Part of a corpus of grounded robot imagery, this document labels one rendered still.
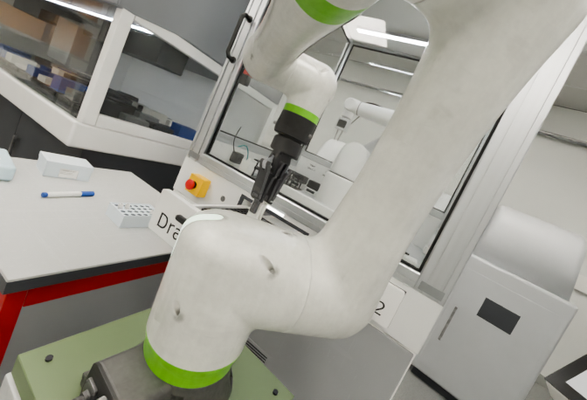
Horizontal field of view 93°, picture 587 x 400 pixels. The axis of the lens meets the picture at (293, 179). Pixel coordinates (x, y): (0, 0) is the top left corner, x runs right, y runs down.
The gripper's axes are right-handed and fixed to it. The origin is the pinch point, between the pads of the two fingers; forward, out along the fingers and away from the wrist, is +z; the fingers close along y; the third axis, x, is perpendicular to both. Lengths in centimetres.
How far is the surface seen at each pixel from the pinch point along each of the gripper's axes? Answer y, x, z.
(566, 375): -8, 67, -2
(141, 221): 4.5, -30.7, 18.6
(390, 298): -21.3, 36.5, 6.6
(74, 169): 8, -64, 17
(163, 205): 10.6, -18.7, 7.7
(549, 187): -329, 136, -106
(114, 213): 9.8, -35.2, 18.4
